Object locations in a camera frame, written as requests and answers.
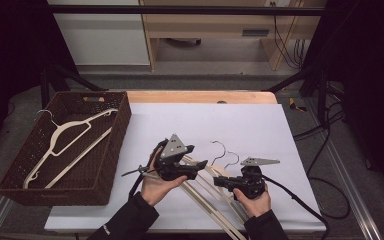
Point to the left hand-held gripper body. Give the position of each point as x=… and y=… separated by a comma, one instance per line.
x=173, y=148

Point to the light wooden desk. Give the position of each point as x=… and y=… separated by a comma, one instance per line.
x=213, y=25

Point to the brown woven basket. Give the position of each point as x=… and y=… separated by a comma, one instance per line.
x=90, y=160

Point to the black curtain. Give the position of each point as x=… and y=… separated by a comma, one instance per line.
x=373, y=50
x=6, y=50

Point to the white table sheet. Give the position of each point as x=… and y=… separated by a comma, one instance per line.
x=196, y=126

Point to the beige clothes hanger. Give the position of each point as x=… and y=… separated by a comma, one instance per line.
x=225, y=200
x=193, y=196
x=66, y=126

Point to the person's left hand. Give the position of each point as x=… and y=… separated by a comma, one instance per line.
x=156, y=190

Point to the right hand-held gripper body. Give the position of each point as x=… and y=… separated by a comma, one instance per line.
x=251, y=183

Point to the black horizontal bar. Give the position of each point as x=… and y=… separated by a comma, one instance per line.
x=180, y=10

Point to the white cabinet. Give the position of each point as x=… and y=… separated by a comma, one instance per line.
x=103, y=36

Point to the yellow and black tool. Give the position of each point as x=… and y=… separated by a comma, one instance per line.
x=295, y=106

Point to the black metal stand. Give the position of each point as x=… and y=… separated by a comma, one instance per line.
x=320, y=83
x=63, y=78

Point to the person's right hand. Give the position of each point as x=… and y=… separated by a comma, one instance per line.
x=256, y=206

